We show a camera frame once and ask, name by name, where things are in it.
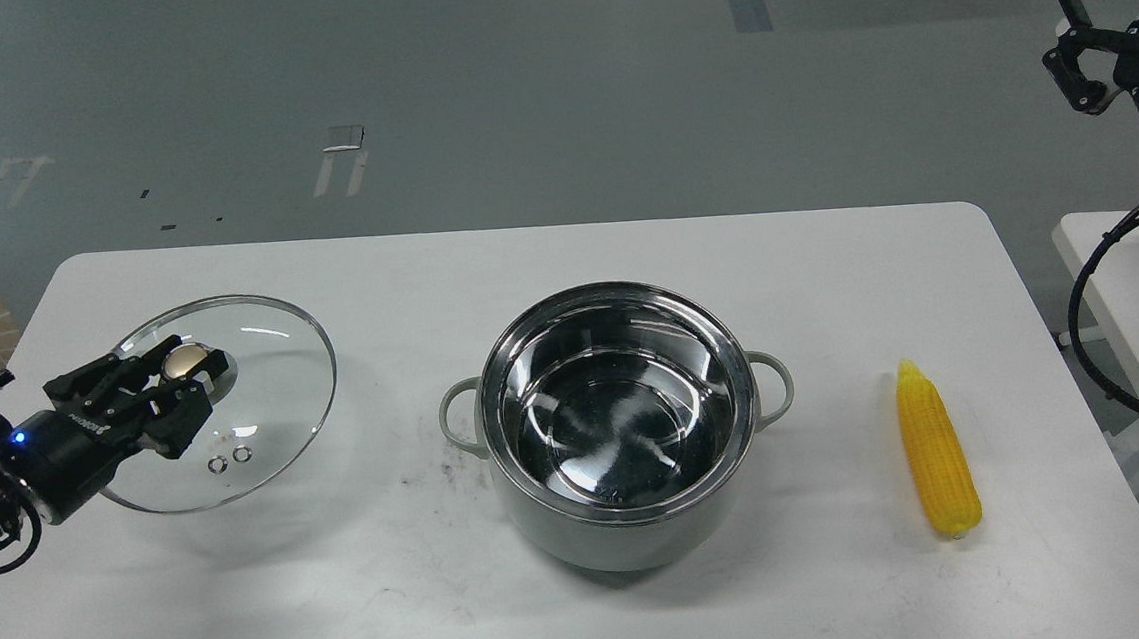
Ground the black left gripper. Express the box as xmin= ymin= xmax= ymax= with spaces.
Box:
xmin=5 ymin=335 xmax=233 ymax=525

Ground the glass pot lid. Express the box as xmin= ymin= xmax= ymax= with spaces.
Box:
xmin=101 ymin=294 xmax=337 ymax=515

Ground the yellow corn cob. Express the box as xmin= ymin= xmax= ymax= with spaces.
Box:
xmin=896 ymin=359 xmax=983 ymax=539

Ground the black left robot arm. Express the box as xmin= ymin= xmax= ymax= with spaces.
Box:
xmin=0 ymin=335 xmax=238 ymax=575

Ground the grey steel cooking pot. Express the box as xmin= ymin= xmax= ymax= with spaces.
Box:
xmin=436 ymin=280 xmax=796 ymax=574

